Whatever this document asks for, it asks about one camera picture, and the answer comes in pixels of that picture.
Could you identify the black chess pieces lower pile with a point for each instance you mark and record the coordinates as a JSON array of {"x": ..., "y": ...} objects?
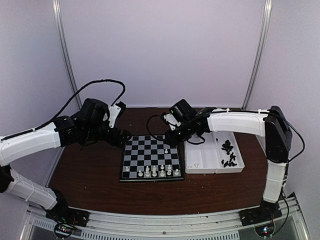
[{"x": 229, "y": 163}]

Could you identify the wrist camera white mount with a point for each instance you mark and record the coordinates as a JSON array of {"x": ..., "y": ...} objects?
[
  {"x": 171, "y": 121},
  {"x": 115, "y": 111}
]

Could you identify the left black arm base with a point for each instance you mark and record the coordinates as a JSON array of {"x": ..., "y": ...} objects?
[{"x": 62, "y": 213}]

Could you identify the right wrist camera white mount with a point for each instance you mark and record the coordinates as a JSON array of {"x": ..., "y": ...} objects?
[{"x": 171, "y": 121}]

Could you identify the controller board with leds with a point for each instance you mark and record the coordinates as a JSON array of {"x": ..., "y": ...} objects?
[
  {"x": 265, "y": 230},
  {"x": 63, "y": 230}
]

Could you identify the white divided plastic tray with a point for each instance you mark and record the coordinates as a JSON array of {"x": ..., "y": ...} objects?
[{"x": 209, "y": 154}]

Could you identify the aluminium front rail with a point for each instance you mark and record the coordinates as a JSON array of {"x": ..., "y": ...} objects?
[{"x": 224, "y": 225}]

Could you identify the left aluminium frame post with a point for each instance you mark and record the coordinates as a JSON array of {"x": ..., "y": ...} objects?
[{"x": 56, "y": 4}]

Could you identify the right aluminium frame post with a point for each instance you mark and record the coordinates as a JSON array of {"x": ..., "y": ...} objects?
[{"x": 263, "y": 35}]

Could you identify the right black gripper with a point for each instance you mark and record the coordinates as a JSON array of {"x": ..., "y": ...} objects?
[{"x": 172, "y": 139}]

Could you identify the black chess pieces upper pile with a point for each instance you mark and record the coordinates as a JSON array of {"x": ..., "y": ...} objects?
[{"x": 227, "y": 146}]

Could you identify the black grey chess board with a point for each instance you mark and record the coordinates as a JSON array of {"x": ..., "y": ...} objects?
[{"x": 144, "y": 150}]

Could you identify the right controller board with LEDs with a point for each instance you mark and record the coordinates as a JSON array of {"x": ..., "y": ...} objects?
[{"x": 265, "y": 230}]

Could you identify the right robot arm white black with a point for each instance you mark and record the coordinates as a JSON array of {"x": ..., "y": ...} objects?
[{"x": 270, "y": 124}]

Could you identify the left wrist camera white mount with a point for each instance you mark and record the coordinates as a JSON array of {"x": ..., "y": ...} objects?
[{"x": 115, "y": 111}]

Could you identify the left controller board with LEDs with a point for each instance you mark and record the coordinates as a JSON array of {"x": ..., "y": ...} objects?
[{"x": 63, "y": 230}]

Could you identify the white queen chess piece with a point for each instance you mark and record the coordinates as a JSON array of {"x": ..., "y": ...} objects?
[{"x": 154, "y": 172}]

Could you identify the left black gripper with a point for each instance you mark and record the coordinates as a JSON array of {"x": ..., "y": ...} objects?
[{"x": 113, "y": 141}]

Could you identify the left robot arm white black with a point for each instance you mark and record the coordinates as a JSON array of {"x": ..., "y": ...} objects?
[{"x": 23, "y": 144}]

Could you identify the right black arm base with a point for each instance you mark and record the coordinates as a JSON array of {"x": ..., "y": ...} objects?
[{"x": 265, "y": 212}]

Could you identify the aluminium frame post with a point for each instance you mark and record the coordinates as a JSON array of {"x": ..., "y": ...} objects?
[
  {"x": 263, "y": 35},
  {"x": 56, "y": 4}
]

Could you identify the black chess pieces pile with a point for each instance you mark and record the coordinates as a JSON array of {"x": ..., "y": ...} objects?
[
  {"x": 227, "y": 146},
  {"x": 229, "y": 163}
]

